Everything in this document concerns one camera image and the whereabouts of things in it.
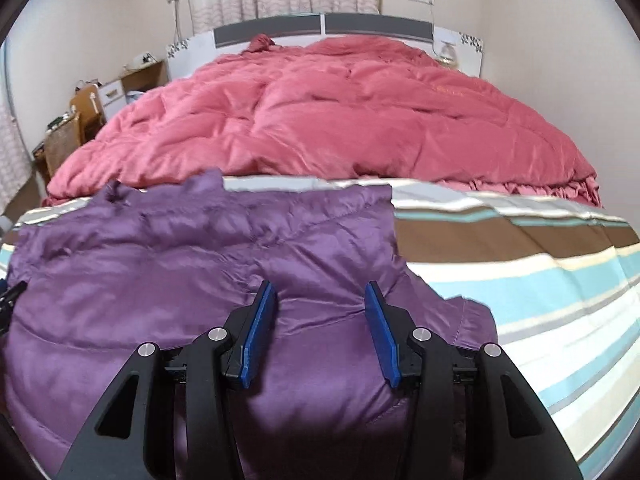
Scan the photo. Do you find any purple down jacket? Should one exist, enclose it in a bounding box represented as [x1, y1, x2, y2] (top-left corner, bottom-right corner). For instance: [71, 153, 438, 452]
[2, 171, 497, 479]

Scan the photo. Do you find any striped bed sheet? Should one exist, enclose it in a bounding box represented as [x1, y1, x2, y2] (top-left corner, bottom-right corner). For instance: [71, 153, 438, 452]
[1, 177, 639, 479]

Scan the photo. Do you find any red quilted duvet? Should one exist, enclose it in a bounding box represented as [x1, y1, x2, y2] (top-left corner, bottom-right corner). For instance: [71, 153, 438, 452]
[47, 35, 601, 206]

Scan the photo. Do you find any white bedside lamp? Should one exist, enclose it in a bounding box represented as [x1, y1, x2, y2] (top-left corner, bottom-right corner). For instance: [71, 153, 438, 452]
[437, 38, 459, 70]

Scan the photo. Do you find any wicker wooden chair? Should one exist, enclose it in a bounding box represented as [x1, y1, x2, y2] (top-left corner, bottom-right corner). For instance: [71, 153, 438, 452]
[44, 84, 105, 176]

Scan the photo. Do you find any white grey bed headboard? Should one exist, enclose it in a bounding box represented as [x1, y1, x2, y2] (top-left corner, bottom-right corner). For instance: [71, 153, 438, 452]
[166, 13, 484, 80]

